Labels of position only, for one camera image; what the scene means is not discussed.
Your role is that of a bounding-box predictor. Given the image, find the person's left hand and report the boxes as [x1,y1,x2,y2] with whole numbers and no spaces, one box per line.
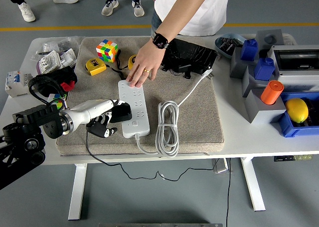
[126,40,165,88]

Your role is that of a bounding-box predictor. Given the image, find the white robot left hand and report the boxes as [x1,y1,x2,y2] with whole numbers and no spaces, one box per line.
[66,99,127,139]

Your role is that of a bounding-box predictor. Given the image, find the black plug adapter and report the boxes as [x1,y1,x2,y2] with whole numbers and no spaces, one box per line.
[109,102,133,124]

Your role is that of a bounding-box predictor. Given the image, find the thin black cord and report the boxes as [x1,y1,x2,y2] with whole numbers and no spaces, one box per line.
[85,130,222,182]

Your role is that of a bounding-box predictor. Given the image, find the white power strip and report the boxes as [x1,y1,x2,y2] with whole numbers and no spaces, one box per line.
[117,79,151,139]

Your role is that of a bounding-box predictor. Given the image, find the black smartwatch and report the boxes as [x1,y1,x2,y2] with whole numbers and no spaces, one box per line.
[151,31,170,50]

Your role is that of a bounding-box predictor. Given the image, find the small colourful puzzle cube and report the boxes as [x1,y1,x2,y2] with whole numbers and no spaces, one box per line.
[47,94,68,111]

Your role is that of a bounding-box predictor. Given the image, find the large colourful puzzle cube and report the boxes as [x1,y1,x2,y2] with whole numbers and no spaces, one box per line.
[95,39,119,63]

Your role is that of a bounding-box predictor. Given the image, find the yellow tape measure pictured label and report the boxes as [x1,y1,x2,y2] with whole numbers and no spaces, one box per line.
[85,58,107,76]

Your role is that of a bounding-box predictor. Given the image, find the black glossy pouch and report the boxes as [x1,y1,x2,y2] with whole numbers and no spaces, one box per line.
[160,37,217,79]

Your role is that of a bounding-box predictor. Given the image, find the black cloth with red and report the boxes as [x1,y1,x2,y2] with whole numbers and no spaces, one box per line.
[33,66,78,97]

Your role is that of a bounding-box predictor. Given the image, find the person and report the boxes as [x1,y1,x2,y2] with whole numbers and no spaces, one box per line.
[101,0,145,17]
[151,0,231,36]
[4,0,79,23]

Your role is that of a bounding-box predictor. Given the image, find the blue-grey bowl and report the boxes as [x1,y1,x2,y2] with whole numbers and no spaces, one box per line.
[214,32,247,60]

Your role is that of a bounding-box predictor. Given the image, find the grey-brown mat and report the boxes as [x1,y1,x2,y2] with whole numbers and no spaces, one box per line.
[56,36,225,156]

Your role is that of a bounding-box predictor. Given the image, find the clear plastic bag of parts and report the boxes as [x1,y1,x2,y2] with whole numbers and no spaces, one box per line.
[31,36,83,61]

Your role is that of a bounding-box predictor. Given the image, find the dark small parts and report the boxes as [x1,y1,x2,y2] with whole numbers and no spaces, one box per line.
[219,37,246,56]

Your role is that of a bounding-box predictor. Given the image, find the white circuit breaker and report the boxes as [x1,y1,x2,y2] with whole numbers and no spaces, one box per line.
[4,70,34,98]

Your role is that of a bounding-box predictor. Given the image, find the white table leg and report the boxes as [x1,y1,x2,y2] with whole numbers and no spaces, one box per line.
[68,163,88,221]
[240,157,266,212]

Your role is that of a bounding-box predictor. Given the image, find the grey block holder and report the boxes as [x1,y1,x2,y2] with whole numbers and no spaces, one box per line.
[241,65,271,99]
[229,46,260,79]
[244,87,287,124]

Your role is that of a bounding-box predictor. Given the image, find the blue bottle-shaped block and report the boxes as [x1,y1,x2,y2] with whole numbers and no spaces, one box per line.
[240,38,259,62]
[254,57,275,81]

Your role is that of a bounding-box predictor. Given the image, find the orange cylinder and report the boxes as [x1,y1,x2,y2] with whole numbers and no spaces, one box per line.
[260,80,285,105]

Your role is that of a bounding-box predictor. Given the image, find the silver metal box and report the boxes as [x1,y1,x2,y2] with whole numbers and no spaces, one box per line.
[213,158,229,174]

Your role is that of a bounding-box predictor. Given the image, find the beige fabric item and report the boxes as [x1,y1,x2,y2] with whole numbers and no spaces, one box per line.
[283,33,298,46]

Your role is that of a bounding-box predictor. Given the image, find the grey electrical distribution box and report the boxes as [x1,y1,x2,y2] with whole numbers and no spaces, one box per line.
[268,44,319,93]

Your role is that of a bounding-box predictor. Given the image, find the yellow lemon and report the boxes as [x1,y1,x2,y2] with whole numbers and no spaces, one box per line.
[285,98,310,124]

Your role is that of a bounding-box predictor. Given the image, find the blue plastic bin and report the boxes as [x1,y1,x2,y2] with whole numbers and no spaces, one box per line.
[270,92,319,138]

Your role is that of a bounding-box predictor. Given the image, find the black ribbed item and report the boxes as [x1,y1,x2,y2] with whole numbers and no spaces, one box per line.
[305,99,319,127]

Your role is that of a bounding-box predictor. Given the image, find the black table control panel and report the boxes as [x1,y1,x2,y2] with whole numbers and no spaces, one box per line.
[274,154,314,162]

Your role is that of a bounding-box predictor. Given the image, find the black wrist strap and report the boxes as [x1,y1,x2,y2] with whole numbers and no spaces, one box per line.
[115,49,130,71]
[106,65,127,80]

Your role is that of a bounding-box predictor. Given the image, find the white wall socket panel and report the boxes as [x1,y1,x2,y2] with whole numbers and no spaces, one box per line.
[37,50,62,72]
[58,48,77,68]

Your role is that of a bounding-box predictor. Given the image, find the white power strip cable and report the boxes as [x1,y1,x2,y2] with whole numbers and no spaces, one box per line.
[136,68,214,158]

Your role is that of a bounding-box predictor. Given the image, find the black hanging cable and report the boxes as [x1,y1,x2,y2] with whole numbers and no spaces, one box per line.
[225,158,232,227]

